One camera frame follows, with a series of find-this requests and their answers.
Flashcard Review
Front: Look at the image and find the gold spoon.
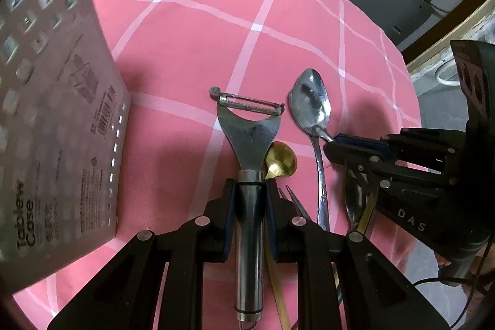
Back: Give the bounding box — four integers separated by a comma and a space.
264, 142, 298, 330

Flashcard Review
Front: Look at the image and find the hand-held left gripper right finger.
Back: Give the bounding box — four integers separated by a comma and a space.
266, 181, 451, 330

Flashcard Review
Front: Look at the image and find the gold cutlery handle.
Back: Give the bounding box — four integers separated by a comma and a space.
356, 190, 379, 235

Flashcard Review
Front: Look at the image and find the small steel spoon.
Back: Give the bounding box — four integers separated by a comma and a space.
345, 169, 369, 235

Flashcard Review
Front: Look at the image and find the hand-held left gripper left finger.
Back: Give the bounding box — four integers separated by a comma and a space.
46, 178, 236, 330

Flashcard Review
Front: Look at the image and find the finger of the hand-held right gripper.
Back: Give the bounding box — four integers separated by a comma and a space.
323, 142, 454, 197
333, 127, 468, 174

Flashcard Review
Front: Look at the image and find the white pipe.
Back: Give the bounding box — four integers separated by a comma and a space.
434, 58, 462, 86

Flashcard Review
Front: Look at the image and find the pink checked tablecloth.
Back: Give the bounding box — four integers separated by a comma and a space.
11, 0, 422, 330

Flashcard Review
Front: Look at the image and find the steel fork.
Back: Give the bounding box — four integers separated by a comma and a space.
278, 185, 311, 224

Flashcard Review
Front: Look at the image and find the steel vegetable peeler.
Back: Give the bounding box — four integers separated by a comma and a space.
209, 86, 287, 329

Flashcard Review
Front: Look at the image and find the black cable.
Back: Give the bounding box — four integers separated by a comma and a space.
410, 262, 495, 328

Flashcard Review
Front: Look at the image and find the white perforated tableware case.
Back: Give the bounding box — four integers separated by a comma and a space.
0, 0, 132, 294

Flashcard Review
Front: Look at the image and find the large steel spoon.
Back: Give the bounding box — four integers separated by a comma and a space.
287, 68, 334, 232

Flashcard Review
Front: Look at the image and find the wooden frame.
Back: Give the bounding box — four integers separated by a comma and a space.
402, 0, 495, 72

